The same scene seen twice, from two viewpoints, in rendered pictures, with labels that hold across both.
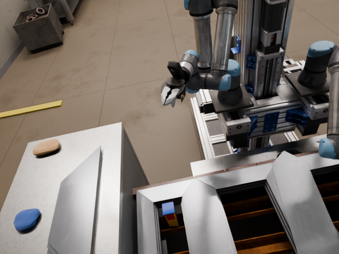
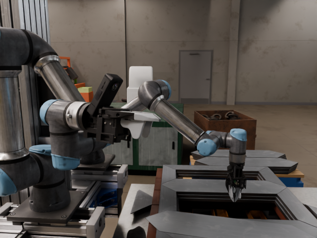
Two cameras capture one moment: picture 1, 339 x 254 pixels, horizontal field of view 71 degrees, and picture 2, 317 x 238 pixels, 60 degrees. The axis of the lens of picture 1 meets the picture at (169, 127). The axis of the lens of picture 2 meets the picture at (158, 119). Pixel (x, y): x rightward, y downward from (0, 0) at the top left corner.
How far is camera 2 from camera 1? 1.01 m
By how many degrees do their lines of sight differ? 82
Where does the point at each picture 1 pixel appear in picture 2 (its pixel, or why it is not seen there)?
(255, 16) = (32, 96)
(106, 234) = not seen: outside the picture
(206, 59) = (21, 143)
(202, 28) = (14, 90)
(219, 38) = (70, 86)
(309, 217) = (229, 227)
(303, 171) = (177, 215)
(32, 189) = not seen: outside the picture
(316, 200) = (211, 218)
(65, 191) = not seen: outside the picture
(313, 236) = (248, 231)
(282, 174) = (175, 227)
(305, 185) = (193, 219)
